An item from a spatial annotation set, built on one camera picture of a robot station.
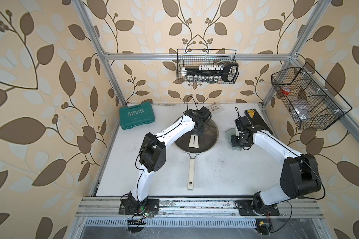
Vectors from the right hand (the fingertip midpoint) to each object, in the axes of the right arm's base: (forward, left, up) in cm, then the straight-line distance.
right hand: (236, 143), depth 89 cm
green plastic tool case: (+28, +62, -2) cm, 69 cm away
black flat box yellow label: (+23, -21, -6) cm, 32 cm away
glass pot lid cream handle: (-3, +24, +6) cm, 25 cm away
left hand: (+7, +24, +6) cm, 26 cm away
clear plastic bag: (+5, -29, +24) cm, 38 cm away
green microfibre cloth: (+7, +3, 0) cm, 8 cm away
